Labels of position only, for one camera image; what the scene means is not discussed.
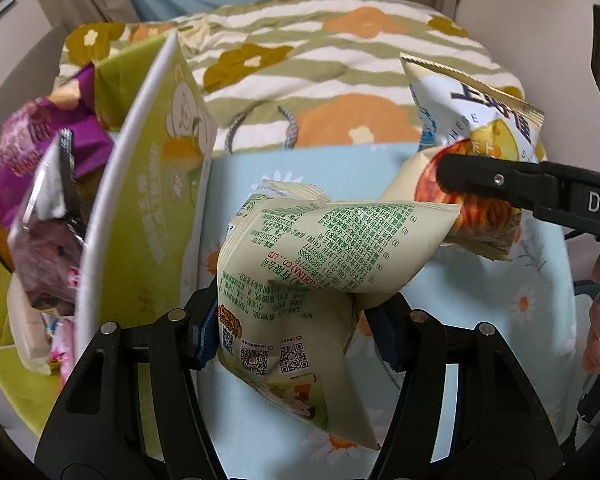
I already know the cream green snack bag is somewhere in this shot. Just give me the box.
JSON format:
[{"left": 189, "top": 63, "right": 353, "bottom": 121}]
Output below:
[{"left": 216, "top": 180, "right": 460, "bottom": 449}]

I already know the orange fries snack bag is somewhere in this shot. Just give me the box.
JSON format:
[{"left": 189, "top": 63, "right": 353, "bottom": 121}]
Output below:
[{"left": 381, "top": 54, "right": 544, "bottom": 260}]

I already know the purple snack bag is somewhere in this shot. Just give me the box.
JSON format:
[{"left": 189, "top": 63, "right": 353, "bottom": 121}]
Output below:
[{"left": 0, "top": 64, "right": 114, "bottom": 316}]

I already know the person right hand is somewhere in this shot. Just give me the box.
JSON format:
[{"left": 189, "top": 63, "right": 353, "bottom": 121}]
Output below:
[{"left": 581, "top": 253, "right": 600, "bottom": 376}]

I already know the daisy print blue tablecloth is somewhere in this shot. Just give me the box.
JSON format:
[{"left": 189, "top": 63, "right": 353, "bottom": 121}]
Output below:
[{"left": 198, "top": 143, "right": 583, "bottom": 479}]

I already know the pink striped snack bag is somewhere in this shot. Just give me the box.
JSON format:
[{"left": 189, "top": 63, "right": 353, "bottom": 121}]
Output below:
[{"left": 44, "top": 314, "right": 76, "bottom": 385}]

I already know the green yellow cardboard box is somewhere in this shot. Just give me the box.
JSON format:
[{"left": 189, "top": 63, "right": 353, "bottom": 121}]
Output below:
[{"left": 0, "top": 32, "right": 216, "bottom": 434}]

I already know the floral striped duvet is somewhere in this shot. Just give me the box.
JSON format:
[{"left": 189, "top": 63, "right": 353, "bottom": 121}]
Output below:
[{"left": 57, "top": 0, "right": 524, "bottom": 154}]

